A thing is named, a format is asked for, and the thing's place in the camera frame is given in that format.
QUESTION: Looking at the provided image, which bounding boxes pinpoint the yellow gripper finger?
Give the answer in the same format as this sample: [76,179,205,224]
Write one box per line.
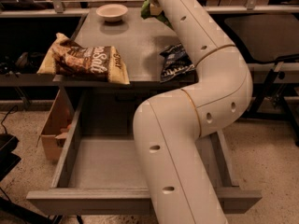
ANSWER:
[149,4,163,16]

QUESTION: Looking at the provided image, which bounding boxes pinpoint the green rice chip bag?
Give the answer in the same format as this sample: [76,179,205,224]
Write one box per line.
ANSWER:
[141,0,196,32]

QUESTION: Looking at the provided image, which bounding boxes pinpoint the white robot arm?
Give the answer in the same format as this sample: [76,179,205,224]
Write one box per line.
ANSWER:
[133,0,253,224]

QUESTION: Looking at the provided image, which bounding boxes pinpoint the grey counter cabinet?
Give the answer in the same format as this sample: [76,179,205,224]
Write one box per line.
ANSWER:
[52,6,240,117]

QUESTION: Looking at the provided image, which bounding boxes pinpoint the dark blue chip bag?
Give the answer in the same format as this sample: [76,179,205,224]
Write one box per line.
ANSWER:
[160,44,195,83]

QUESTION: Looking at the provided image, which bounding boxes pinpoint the brown sea salt chip bag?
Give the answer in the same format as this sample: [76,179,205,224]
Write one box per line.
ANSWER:
[37,33,130,85]

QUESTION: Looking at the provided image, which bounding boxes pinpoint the open grey drawer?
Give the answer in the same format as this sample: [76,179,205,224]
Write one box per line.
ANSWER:
[27,90,262,215]

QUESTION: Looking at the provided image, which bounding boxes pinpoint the white ceramic bowl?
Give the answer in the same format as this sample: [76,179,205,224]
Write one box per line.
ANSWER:
[96,4,128,22]

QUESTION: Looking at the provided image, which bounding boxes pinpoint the black equipment on left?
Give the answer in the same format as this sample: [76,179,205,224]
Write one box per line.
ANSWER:
[0,52,46,75]

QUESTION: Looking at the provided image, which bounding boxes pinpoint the cardboard box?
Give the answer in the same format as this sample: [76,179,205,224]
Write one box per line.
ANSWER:
[40,90,74,161]

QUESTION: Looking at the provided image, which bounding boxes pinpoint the black base with cable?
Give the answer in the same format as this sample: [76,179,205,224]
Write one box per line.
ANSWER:
[0,105,21,181]

